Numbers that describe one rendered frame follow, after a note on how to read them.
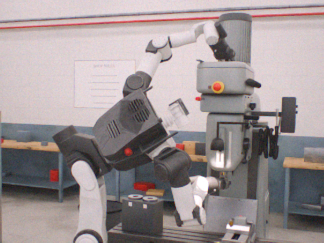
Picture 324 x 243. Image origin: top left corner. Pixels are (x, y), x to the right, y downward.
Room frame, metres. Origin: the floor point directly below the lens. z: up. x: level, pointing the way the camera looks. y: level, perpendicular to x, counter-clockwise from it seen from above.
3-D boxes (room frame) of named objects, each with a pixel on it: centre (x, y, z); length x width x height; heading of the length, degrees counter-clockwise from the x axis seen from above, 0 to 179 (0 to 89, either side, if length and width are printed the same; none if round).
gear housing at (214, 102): (2.31, -0.35, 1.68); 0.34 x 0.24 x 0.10; 161
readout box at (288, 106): (2.44, -0.75, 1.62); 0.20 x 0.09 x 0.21; 161
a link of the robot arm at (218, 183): (2.20, -0.28, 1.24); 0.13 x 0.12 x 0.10; 46
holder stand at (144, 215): (2.40, 0.12, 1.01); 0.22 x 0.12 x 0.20; 63
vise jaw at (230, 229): (2.18, -0.42, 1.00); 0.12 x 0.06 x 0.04; 69
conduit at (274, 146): (2.46, -0.61, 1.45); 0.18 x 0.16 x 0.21; 161
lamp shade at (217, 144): (2.09, -0.28, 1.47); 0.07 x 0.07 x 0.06
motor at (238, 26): (2.50, -0.42, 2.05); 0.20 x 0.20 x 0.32
